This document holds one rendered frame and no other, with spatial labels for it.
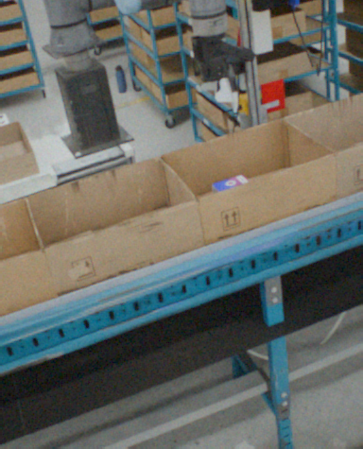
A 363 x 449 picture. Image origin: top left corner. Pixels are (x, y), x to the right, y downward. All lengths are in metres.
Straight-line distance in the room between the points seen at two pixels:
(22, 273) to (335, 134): 1.06
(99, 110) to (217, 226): 1.14
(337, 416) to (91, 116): 1.48
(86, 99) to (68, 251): 1.17
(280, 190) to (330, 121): 0.44
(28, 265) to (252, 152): 0.77
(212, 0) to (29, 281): 0.80
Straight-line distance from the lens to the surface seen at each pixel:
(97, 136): 2.66
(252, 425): 2.38
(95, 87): 2.59
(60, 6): 2.51
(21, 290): 1.55
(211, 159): 1.87
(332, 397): 2.45
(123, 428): 2.08
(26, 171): 2.57
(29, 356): 1.58
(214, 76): 1.66
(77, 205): 1.79
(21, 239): 1.81
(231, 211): 1.61
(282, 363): 1.92
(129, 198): 1.82
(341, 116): 2.04
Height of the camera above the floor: 1.83
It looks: 30 degrees down
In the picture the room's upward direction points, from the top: 10 degrees counter-clockwise
